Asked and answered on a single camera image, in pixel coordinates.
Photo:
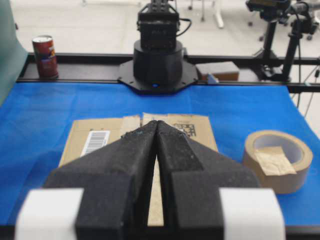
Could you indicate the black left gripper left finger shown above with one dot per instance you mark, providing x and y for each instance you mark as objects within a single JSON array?
[{"x": 95, "y": 197}]

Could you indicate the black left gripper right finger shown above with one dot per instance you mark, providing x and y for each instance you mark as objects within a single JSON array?
[{"x": 209, "y": 196}]

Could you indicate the brown cardboard box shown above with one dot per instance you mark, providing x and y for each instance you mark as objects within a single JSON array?
[{"x": 105, "y": 136}]

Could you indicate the brown packing tape roll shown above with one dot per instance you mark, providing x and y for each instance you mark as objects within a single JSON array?
[{"x": 280, "y": 161}]

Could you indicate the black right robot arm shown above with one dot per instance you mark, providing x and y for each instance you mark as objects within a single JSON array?
[{"x": 158, "y": 65}]

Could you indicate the small brown cardboard block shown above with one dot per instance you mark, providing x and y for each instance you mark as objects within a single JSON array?
[{"x": 223, "y": 71}]

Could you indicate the blue table cloth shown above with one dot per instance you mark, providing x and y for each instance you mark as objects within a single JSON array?
[{"x": 35, "y": 120}]

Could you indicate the red drink can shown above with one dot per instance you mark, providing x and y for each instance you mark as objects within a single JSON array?
[{"x": 45, "y": 56}]

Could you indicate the teal backdrop sheet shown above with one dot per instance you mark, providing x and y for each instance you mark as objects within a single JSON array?
[{"x": 12, "y": 54}]

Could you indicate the black table frame rail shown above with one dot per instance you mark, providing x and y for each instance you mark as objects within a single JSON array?
[{"x": 115, "y": 69}]

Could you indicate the black camera tripod stand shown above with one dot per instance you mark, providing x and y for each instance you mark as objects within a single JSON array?
[{"x": 288, "y": 21}]

